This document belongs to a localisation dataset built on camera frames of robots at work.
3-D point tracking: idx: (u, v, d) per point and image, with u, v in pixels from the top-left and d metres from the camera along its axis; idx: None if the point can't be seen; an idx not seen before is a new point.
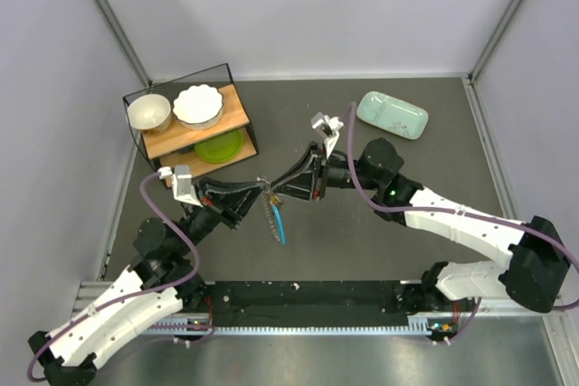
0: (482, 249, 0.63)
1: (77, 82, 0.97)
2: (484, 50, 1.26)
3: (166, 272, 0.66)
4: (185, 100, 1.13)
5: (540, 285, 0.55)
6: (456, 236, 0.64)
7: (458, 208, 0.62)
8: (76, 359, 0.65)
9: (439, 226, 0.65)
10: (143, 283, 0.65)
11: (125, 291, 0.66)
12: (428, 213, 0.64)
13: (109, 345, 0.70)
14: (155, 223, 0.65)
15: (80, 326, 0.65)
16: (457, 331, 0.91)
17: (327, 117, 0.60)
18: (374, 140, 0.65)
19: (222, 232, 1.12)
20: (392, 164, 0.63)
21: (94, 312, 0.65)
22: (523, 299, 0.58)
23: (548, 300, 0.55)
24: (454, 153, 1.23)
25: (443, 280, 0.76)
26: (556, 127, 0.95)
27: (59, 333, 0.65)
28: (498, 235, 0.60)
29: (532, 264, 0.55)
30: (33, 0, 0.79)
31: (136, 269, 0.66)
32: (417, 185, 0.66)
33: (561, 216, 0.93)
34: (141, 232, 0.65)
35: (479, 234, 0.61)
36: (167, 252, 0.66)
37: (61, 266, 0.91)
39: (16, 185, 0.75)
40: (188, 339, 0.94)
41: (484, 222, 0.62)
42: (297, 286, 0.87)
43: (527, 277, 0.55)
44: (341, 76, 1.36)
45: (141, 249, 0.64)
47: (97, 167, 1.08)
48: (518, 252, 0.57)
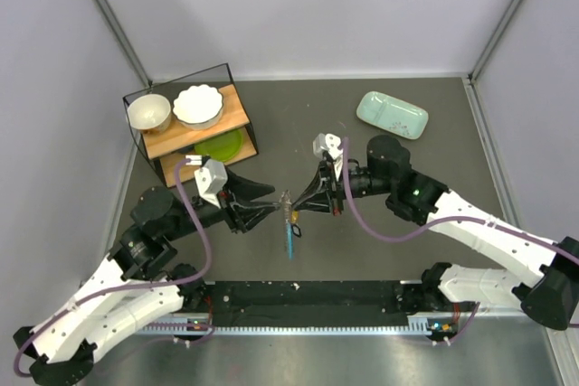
0: (507, 264, 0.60)
1: (77, 82, 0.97)
2: (484, 50, 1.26)
3: (147, 259, 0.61)
4: (185, 100, 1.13)
5: (564, 306, 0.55)
6: (480, 247, 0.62)
7: (488, 220, 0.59)
8: (65, 353, 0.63)
9: (464, 236, 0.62)
10: (123, 274, 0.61)
11: (106, 283, 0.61)
12: (457, 222, 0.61)
13: (110, 337, 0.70)
14: (161, 192, 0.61)
15: (62, 321, 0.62)
16: (457, 331, 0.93)
17: (327, 143, 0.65)
18: (375, 136, 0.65)
19: (223, 233, 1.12)
20: (396, 155, 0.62)
21: (73, 307, 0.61)
22: (537, 315, 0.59)
23: (565, 320, 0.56)
24: (453, 153, 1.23)
25: (448, 282, 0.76)
26: (556, 127, 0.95)
27: (42, 327, 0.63)
28: (529, 254, 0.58)
29: (562, 287, 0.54)
30: None
31: (117, 259, 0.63)
32: (443, 187, 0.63)
33: (561, 217, 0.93)
34: (143, 201, 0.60)
35: (510, 250, 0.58)
36: (161, 229, 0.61)
37: (61, 266, 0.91)
39: (16, 185, 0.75)
40: (188, 339, 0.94)
41: (516, 239, 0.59)
42: (297, 285, 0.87)
43: (556, 300, 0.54)
44: (341, 75, 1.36)
45: (139, 219, 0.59)
47: (97, 167, 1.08)
48: (550, 274, 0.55)
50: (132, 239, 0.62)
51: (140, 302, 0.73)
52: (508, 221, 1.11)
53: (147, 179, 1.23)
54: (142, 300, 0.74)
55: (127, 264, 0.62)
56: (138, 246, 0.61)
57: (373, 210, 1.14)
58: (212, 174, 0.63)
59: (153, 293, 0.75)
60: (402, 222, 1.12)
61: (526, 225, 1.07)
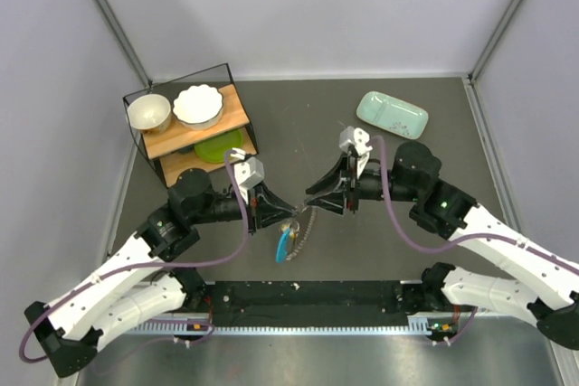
0: (533, 286, 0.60)
1: (77, 81, 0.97)
2: (484, 51, 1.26)
3: (175, 239, 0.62)
4: (185, 100, 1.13)
5: None
6: (507, 266, 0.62)
7: (518, 240, 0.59)
8: (78, 332, 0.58)
9: (491, 253, 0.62)
10: (150, 250, 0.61)
11: (132, 258, 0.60)
12: (486, 240, 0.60)
13: (117, 325, 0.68)
14: (199, 173, 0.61)
15: (81, 296, 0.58)
16: (457, 331, 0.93)
17: (355, 137, 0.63)
18: (404, 143, 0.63)
19: (223, 233, 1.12)
20: (428, 166, 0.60)
21: (98, 280, 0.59)
22: (555, 334, 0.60)
23: None
24: (453, 152, 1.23)
25: (452, 286, 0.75)
26: (556, 127, 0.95)
27: (58, 302, 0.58)
28: (559, 279, 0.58)
29: None
30: (33, 0, 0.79)
31: (143, 236, 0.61)
32: (472, 201, 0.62)
33: (561, 216, 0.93)
34: (182, 179, 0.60)
35: (539, 274, 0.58)
36: (194, 211, 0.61)
37: (61, 266, 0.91)
39: (15, 184, 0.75)
40: (188, 338, 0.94)
41: (545, 261, 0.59)
42: (296, 285, 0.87)
43: None
44: (340, 75, 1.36)
45: (179, 195, 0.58)
47: (97, 167, 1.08)
48: None
50: (160, 219, 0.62)
51: (144, 296, 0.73)
52: (507, 220, 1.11)
53: (147, 178, 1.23)
54: (146, 294, 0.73)
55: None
56: (167, 226, 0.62)
57: (373, 211, 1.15)
58: (251, 169, 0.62)
59: (156, 288, 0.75)
60: (401, 222, 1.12)
61: (526, 225, 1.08)
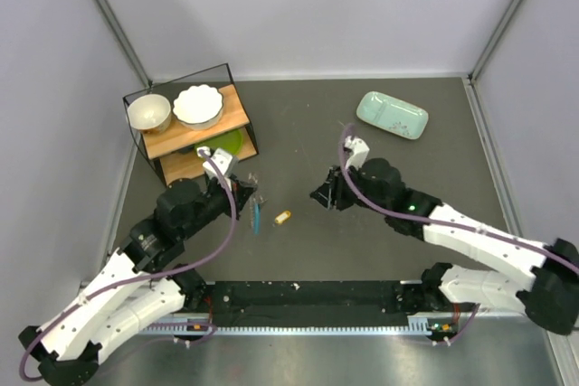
0: (504, 270, 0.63)
1: (77, 80, 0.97)
2: (484, 50, 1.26)
3: (157, 251, 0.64)
4: (185, 101, 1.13)
5: (562, 307, 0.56)
6: (476, 255, 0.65)
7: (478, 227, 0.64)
8: (72, 352, 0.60)
9: (459, 245, 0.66)
10: (134, 266, 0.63)
11: (117, 275, 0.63)
12: (450, 230, 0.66)
13: (115, 337, 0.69)
14: (187, 183, 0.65)
15: (71, 317, 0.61)
16: (457, 331, 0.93)
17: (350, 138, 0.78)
18: (370, 159, 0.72)
19: (223, 233, 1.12)
20: (386, 174, 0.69)
21: (84, 301, 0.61)
22: (543, 319, 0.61)
23: (567, 323, 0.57)
24: (453, 152, 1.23)
25: (449, 283, 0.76)
26: (556, 127, 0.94)
27: (50, 325, 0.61)
28: (519, 257, 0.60)
29: (553, 287, 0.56)
30: (33, 0, 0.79)
31: (127, 252, 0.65)
32: (437, 202, 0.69)
33: (561, 216, 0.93)
34: (171, 189, 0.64)
35: (500, 255, 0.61)
36: (181, 221, 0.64)
37: (61, 265, 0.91)
39: (14, 183, 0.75)
40: (188, 339, 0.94)
41: (506, 244, 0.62)
42: (296, 285, 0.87)
43: (551, 300, 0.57)
44: (340, 75, 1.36)
45: (167, 203, 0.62)
47: (97, 167, 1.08)
48: (540, 276, 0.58)
50: (143, 231, 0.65)
51: (140, 303, 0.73)
52: (507, 220, 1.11)
53: (147, 178, 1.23)
54: (143, 301, 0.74)
55: (135, 256, 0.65)
56: (149, 239, 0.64)
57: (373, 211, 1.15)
58: (227, 156, 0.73)
59: (154, 294, 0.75)
60: None
61: (526, 225, 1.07)
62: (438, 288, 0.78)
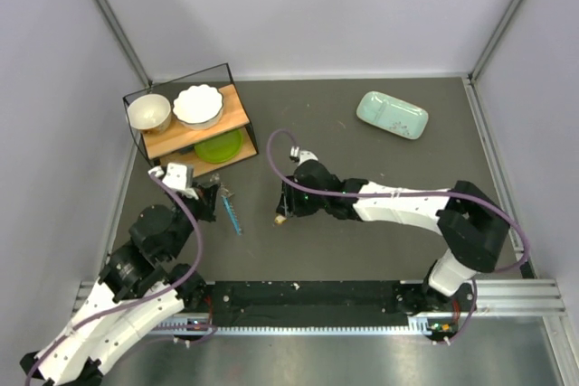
0: (425, 223, 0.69)
1: (77, 80, 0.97)
2: (484, 50, 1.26)
3: (137, 279, 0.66)
4: (185, 100, 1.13)
5: (469, 239, 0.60)
6: (400, 216, 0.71)
7: (393, 192, 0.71)
8: (69, 376, 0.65)
9: (384, 211, 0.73)
10: (114, 295, 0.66)
11: (99, 305, 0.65)
12: (373, 202, 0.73)
13: (114, 351, 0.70)
14: (158, 211, 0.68)
15: (62, 346, 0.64)
16: (457, 331, 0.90)
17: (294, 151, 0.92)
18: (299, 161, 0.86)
19: (222, 233, 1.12)
20: (313, 170, 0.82)
21: (72, 332, 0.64)
22: (470, 262, 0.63)
23: (483, 252, 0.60)
24: (453, 152, 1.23)
25: (431, 277, 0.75)
26: (555, 127, 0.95)
27: (44, 353, 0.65)
28: (429, 204, 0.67)
29: (455, 221, 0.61)
30: (33, 0, 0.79)
31: (107, 281, 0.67)
32: (363, 182, 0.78)
33: (560, 216, 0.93)
34: (143, 218, 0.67)
35: (412, 208, 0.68)
36: (156, 248, 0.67)
37: (61, 265, 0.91)
39: (15, 183, 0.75)
40: (188, 339, 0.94)
41: (417, 198, 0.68)
42: (296, 285, 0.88)
43: (456, 235, 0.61)
44: (340, 75, 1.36)
45: (140, 233, 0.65)
47: (97, 167, 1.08)
48: (443, 215, 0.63)
50: (121, 260, 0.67)
51: (137, 313, 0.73)
52: None
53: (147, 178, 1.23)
54: (139, 309, 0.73)
55: (116, 285, 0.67)
56: (128, 266, 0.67)
57: None
58: (179, 167, 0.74)
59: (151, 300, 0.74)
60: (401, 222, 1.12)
61: (526, 225, 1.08)
62: (427, 284, 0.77)
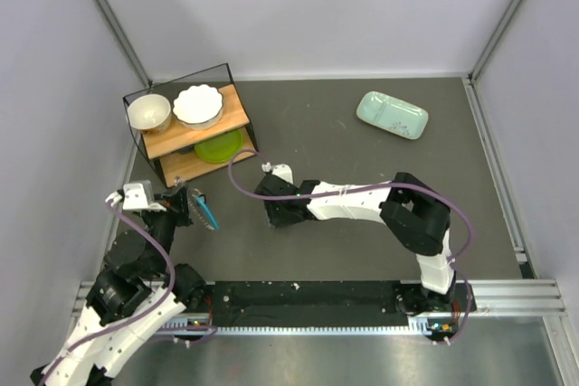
0: (372, 216, 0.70)
1: (77, 79, 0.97)
2: (484, 50, 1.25)
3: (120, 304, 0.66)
4: (185, 100, 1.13)
5: (411, 227, 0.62)
6: (351, 212, 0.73)
7: (341, 190, 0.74)
8: None
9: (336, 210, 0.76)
10: (101, 318, 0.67)
11: (89, 326, 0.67)
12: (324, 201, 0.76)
13: (118, 357, 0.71)
14: (131, 237, 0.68)
15: (62, 364, 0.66)
16: (456, 331, 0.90)
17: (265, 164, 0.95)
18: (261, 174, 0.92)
19: (222, 233, 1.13)
20: (268, 182, 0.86)
21: (67, 353, 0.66)
22: (418, 248, 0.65)
23: (426, 238, 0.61)
24: (453, 152, 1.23)
25: (425, 279, 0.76)
26: (555, 126, 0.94)
27: (49, 370, 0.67)
28: (373, 198, 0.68)
29: (395, 211, 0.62)
30: None
31: (93, 305, 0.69)
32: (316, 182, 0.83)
33: (560, 215, 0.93)
34: (117, 245, 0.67)
35: (358, 202, 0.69)
36: (135, 272, 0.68)
37: (61, 265, 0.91)
39: (15, 183, 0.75)
40: (188, 339, 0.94)
41: (363, 193, 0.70)
42: (296, 285, 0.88)
43: (399, 225, 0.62)
44: (340, 76, 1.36)
45: (115, 262, 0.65)
47: (97, 167, 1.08)
48: (384, 208, 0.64)
50: (103, 286, 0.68)
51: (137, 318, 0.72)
52: (507, 221, 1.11)
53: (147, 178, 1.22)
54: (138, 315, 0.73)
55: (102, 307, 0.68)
56: (109, 290, 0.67)
57: None
58: (135, 186, 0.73)
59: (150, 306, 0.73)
60: None
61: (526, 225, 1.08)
62: (426, 287, 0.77)
